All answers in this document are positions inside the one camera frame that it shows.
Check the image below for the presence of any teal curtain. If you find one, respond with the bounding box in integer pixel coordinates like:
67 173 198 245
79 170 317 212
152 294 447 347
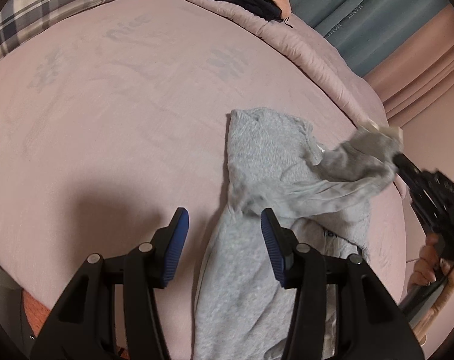
290 0 449 77

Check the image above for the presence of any pink curtain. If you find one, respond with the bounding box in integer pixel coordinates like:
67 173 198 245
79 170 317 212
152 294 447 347
359 0 454 125

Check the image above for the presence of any pink bed sheet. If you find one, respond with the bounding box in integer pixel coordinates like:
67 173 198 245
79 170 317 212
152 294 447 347
0 0 386 359

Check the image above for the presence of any pink folded duvet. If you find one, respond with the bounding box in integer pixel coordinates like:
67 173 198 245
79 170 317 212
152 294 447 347
186 0 388 125

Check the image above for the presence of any grey New York sweatshirt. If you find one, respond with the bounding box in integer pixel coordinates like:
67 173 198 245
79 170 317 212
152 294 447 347
193 108 405 359

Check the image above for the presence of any right hand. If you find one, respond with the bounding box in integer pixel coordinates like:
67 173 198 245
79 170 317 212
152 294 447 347
407 233 454 343

